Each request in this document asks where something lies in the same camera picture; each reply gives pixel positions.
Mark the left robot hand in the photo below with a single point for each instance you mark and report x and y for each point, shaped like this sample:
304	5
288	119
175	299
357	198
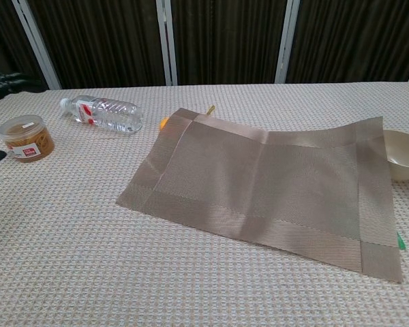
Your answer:
7	83

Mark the brown woven placemat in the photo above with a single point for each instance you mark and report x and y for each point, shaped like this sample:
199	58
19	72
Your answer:
259	190

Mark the light brown bowl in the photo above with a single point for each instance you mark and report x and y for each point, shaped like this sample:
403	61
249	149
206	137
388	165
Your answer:
405	163

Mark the black pleated curtain panel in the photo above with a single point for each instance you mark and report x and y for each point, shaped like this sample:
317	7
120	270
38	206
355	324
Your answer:
3	37
354	41
225	41
102	44

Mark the clear jar of rubber bands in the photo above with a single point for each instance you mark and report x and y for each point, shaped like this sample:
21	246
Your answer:
27	143

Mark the clear plastic water bottle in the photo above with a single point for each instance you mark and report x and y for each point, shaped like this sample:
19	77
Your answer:
109	116

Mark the yellow tape measure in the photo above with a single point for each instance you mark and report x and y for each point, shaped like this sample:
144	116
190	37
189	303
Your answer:
163	123

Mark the pink woven tablecloth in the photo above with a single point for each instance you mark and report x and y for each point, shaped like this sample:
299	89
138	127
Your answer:
88	238

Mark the green foil packet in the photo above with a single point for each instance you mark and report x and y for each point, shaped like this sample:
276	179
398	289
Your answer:
401	242

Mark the white partition post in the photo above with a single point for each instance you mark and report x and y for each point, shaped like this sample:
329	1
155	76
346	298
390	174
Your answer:
167	44
286	44
37	47

